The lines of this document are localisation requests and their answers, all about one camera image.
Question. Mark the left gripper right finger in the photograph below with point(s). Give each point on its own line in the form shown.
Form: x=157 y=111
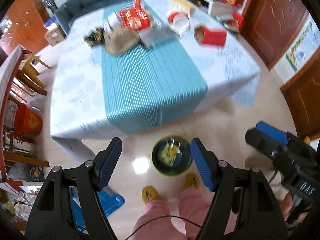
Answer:
x=243 y=206

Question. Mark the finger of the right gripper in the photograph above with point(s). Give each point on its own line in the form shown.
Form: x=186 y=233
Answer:
x=272 y=132
x=264 y=144

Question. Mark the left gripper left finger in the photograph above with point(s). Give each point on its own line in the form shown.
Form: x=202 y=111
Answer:
x=68 y=206

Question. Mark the red cardboard box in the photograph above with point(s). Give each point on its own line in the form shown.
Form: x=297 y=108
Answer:
x=210 y=37

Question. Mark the red white paper bucket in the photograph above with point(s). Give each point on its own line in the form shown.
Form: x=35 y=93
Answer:
x=178 y=22

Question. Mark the yellow long carton box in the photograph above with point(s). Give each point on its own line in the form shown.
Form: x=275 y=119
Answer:
x=184 y=6

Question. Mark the grey box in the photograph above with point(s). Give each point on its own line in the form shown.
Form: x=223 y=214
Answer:
x=157 y=36

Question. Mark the black gold wrapper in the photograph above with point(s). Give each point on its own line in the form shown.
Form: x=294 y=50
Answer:
x=95 y=37

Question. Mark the red snack bag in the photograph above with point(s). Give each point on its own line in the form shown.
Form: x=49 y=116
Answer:
x=135 y=18

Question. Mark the brown paper cup carrier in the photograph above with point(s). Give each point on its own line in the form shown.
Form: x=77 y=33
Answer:
x=120 y=40

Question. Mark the red white torn carton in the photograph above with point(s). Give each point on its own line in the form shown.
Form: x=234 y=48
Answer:
x=139 y=4

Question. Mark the white purple small box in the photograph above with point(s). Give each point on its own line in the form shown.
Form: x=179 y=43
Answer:
x=114 y=21

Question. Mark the orange snack bag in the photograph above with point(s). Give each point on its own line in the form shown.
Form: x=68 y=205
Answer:
x=172 y=149

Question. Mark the yellow paper envelope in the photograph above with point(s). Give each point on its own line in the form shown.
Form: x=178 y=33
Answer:
x=164 y=158

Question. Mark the yellow rim trash bin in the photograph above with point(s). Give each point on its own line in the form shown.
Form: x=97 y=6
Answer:
x=183 y=161

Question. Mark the person right hand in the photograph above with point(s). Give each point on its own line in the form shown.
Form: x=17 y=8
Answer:
x=286 y=205

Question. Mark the blue plastic stool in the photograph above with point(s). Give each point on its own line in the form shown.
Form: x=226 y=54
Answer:
x=109 y=199

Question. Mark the left yellow slipper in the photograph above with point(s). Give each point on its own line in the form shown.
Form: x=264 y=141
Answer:
x=149 y=193

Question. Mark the brown wooden door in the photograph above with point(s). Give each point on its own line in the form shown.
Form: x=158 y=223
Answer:
x=286 y=38

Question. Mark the small red gift bag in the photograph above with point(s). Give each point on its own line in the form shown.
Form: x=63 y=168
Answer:
x=238 y=20

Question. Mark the white low cabinet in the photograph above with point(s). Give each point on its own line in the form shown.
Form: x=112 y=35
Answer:
x=216 y=8

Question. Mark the leaf pattern tablecloth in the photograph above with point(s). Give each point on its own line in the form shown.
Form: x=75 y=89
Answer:
x=96 y=95

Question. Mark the cardboard box on floor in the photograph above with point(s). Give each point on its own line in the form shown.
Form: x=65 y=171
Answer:
x=55 y=36

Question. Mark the wooden cabinet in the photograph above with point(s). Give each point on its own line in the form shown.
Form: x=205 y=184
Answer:
x=26 y=20

